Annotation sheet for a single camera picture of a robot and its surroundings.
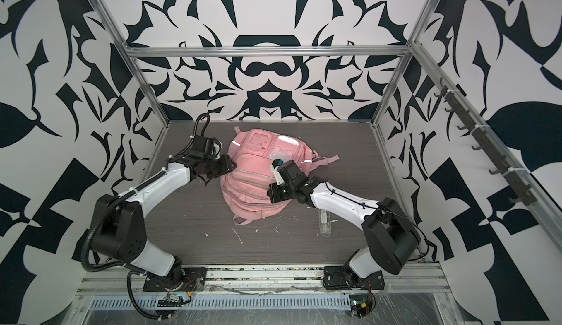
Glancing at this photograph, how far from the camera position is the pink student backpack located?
87 centimetres

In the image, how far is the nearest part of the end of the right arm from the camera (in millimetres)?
621

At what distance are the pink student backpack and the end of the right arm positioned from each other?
7 centimetres
